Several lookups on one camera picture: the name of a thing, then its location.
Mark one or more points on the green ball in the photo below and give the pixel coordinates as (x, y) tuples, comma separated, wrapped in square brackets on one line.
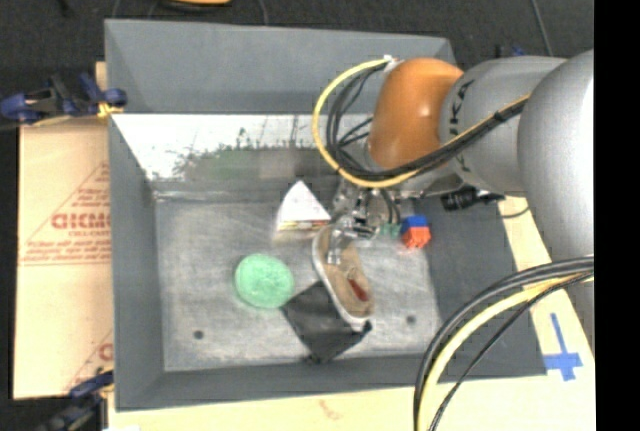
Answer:
[(264, 281)]

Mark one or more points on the black cloth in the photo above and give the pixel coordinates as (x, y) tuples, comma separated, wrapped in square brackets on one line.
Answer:
[(320, 326)]

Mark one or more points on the black cylinder on white bracket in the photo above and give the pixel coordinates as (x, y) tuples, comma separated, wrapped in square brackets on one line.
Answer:
[(460, 200)]

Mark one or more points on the brown cardboard board red print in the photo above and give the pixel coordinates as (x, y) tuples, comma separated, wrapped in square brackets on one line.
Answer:
[(60, 309)]

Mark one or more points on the grey metal bin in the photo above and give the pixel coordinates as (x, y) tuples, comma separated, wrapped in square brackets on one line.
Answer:
[(210, 69)]

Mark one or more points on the blue and orange toy block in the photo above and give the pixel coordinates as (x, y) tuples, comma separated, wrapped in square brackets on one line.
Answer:
[(416, 231)]

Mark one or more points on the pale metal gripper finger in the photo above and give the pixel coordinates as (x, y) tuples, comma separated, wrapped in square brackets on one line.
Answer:
[(363, 229), (336, 245)]

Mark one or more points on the white triangular sandwich box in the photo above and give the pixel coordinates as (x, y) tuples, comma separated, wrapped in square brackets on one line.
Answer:
[(301, 205)]

